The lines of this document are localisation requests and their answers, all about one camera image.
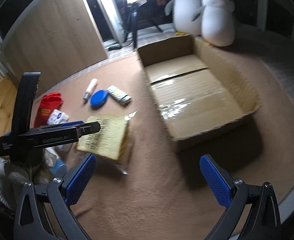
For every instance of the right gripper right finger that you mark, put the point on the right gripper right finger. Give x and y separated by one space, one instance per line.
263 220

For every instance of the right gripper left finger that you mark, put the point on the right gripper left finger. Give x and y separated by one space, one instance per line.
32 220

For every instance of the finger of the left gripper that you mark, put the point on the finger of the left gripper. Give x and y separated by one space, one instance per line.
73 123
88 128

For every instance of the patterned tissue pack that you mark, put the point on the patterned tissue pack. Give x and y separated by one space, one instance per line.
57 117

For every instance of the packaged toast bread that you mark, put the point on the packaged toast bread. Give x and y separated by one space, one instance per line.
114 141

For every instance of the red cloth pouch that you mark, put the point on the red cloth pouch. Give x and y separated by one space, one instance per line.
48 104

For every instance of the blue round lid container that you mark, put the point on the blue round lid container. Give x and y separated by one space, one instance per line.
98 99

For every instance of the white bottle blue cap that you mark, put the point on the white bottle blue cap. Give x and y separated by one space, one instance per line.
57 167

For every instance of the blister pill pack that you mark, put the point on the blister pill pack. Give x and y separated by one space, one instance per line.
119 96

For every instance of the black power strip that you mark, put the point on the black power strip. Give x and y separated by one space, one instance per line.
115 47

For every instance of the wooden wardrobe panel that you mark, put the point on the wooden wardrobe panel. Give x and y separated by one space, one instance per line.
55 37

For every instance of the black tripod stand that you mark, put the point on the black tripod stand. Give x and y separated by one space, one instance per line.
130 26

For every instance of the open cardboard box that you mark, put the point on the open cardboard box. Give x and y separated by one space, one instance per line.
198 92

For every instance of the small white penguin plush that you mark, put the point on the small white penguin plush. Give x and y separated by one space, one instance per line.
217 22

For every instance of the large white penguin plush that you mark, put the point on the large white penguin plush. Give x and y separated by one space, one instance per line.
182 15

